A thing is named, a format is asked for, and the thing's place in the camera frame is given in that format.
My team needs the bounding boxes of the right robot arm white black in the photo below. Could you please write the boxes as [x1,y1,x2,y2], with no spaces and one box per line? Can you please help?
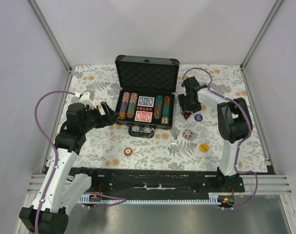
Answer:
[178,77,253,192]

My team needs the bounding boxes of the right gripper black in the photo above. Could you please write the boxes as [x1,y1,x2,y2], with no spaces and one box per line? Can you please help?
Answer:
[178,93,202,115]

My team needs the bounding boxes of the blue playing card deck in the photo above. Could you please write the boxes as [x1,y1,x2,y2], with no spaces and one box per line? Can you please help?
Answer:
[137,96,155,107]

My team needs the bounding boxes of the aluminium frame rails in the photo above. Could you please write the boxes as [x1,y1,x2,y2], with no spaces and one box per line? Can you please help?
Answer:
[15,0,296,234]

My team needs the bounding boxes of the purple cable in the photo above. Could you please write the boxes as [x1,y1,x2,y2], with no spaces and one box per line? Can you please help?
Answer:
[35,90,127,233]
[181,67,259,209]

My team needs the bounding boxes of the orange red chip stack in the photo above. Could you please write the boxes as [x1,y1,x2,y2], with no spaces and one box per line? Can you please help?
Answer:
[124,148,132,156]

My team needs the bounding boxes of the black poker set case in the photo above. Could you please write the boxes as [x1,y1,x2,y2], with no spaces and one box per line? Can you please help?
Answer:
[115,55,180,138]

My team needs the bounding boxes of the red dice row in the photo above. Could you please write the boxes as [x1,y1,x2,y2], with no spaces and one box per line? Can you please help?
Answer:
[136,106,153,112]

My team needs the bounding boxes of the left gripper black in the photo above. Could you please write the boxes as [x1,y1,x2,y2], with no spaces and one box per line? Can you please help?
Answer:
[80,101,119,133]

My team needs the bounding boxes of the white clear dealer button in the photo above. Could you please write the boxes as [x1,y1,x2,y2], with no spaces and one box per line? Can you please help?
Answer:
[167,143,178,154]

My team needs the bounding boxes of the red playing card deck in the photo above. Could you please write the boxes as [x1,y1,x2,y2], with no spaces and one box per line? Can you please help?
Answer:
[134,111,153,123]

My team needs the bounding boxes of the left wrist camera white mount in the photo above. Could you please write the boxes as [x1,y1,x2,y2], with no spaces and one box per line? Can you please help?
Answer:
[75,90,96,109]

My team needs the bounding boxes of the chip column in case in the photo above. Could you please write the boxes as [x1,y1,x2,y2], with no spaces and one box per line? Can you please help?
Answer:
[161,96,171,124]
[126,93,138,118]
[154,95,163,119]
[118,92,130,120]

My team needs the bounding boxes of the yellow round blind button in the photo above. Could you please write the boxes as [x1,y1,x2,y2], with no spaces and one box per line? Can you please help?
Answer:
[199,143,209,153]

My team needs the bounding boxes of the white slotted cable duct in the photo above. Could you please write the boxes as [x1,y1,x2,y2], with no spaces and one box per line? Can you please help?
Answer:
[77,194,221,205]

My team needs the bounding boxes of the tan blue chip stack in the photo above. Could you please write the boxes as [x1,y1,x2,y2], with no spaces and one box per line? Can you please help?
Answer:
[183,130,192,139]

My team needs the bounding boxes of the red triangular all-in token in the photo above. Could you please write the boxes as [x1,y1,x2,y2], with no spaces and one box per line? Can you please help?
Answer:
[183,112,192,120]

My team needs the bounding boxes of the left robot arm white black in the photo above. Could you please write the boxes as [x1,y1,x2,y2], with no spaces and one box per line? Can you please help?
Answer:
[19,101,119,234]

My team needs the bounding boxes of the blue round blind button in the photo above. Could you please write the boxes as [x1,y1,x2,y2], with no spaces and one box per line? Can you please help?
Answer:
[194,114,203,122]

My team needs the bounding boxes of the floral table mat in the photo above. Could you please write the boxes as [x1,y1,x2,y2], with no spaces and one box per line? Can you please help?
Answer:
[47,63,269,173]

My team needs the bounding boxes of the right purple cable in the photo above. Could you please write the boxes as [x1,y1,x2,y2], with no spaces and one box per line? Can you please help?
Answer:
[181,67,259,209]

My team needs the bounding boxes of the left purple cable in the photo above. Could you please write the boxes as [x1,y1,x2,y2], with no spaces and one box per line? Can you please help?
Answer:
[35,90,127,233]

